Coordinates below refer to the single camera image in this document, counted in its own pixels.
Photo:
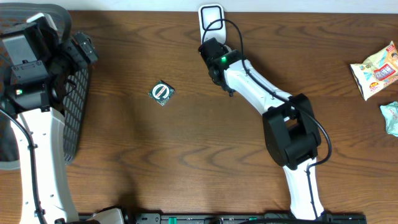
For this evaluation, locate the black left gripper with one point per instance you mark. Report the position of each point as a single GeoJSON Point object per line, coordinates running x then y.
{"type": "Point", "coordinates": [82, 47]}

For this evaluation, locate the dark snack packet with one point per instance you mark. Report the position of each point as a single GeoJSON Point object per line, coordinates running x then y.
{"type": "Point", "coordinates": [161, 92]}

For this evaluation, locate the yellow snack packet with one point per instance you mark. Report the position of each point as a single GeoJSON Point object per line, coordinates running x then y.
{"type": "Point", "coordinates": [377, 72]}

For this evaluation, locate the light green snack packet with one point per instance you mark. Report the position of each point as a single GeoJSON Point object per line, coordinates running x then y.
{"type": "Point", "coordinates": [389, 113]}

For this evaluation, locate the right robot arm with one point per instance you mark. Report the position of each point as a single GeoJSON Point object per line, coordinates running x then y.
{"type": "Point", "coordinates": [291, 134]}

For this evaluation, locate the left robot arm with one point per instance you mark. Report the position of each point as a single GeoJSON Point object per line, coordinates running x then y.
{"type": "Point", "coordinates": [44, 102]}

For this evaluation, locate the white barcode scanner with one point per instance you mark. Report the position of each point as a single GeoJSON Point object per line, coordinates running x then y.
{"type": "Point", "coordinates": [211, 24]}

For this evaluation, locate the grey plastic mesh basket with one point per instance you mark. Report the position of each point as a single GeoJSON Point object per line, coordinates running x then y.
{"type": "Point", "coordinates": [74, 103]}

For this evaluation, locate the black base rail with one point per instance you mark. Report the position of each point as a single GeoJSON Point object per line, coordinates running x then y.
{"type": "Point", "coordinates": [242, 218]}

